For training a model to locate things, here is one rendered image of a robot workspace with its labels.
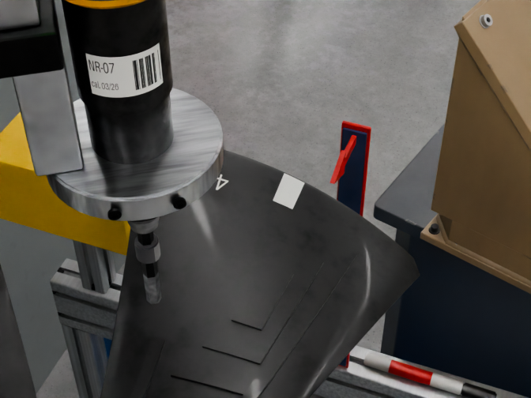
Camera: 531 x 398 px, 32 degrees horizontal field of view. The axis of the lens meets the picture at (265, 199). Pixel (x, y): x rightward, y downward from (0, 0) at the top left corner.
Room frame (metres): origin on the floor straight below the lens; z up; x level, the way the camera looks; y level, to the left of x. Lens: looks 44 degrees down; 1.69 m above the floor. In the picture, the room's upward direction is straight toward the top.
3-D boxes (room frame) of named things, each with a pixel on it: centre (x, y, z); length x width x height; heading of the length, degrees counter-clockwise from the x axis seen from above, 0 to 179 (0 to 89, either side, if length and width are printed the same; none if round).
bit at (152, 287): (0.28, 0.05, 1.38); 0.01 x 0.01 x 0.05
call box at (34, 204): (0.72, 0.19, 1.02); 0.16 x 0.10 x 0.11; 69
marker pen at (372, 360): (0.58, -0.17, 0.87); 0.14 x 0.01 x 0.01; 68
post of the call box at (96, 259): (0.72, 0.19, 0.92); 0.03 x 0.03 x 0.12; 69
